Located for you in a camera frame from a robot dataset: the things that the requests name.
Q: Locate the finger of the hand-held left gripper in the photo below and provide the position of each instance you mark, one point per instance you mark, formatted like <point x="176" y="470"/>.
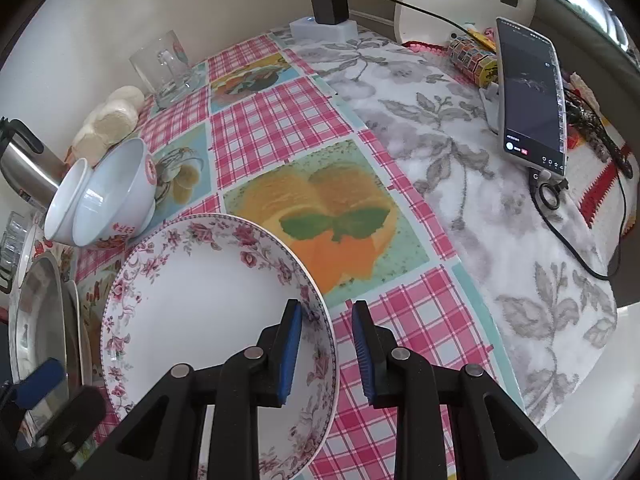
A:
<point x="40" y="382"/>

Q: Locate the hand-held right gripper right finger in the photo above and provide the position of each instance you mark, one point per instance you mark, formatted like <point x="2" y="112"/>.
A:
<point x="361" y="355"/>

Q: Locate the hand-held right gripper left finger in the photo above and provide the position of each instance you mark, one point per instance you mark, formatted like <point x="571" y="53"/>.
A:
<point x="290" y="355"/>

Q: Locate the floral rimmed white plate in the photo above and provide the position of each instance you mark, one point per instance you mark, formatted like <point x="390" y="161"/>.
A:
<point x="200" y="300"/>

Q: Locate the large white bowl red print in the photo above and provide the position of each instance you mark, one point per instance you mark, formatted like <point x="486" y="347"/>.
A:
<point x="115" y="195"/>

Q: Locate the metal plate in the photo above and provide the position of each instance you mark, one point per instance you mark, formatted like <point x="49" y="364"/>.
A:
<point x="40" y="310"/>

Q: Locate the clear glass cup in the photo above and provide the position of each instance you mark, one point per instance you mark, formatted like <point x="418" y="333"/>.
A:
<point x="12" y="252"/>
<point x="15" y="225"/>

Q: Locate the small white bowl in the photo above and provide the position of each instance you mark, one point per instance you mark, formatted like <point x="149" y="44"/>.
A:
<point x="62" y="205"/>

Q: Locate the steel thermos jug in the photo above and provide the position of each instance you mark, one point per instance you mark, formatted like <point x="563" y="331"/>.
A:
<point x="30" y="170"/>

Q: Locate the pink checked fruit tablecloth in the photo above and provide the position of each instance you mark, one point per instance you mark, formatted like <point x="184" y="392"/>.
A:
<point x="260" y="120"/>

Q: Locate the bag of white steamed buns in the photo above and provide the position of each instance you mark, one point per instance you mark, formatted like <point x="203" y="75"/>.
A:
<point x="107" y="125"/>

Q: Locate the grey floral blanket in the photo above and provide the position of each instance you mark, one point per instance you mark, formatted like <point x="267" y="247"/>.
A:
<point x="425" y="85"/>

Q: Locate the white phone stand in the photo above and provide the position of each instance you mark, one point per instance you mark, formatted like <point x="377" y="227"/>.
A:
<point x="490" y="105"/>

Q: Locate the red and white crochet cloth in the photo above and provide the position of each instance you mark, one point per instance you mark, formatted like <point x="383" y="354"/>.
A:
<point x="595" y="180"/>

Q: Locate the black smartphone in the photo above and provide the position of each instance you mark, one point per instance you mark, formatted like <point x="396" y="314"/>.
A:
<point x="530" y="95"/>

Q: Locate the clear glass mug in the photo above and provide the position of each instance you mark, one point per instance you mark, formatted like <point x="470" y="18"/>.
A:
<point x="165" y="70"/>

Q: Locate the colourful candy tube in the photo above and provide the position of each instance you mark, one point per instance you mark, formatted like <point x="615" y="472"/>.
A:
<point x="467" y="57"/>

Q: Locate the white power strip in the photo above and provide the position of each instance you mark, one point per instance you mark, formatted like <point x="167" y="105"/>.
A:
<point x="310" y="30"/>

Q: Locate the black charger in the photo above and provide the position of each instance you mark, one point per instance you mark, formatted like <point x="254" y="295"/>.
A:
<point x="327" y="5"/>

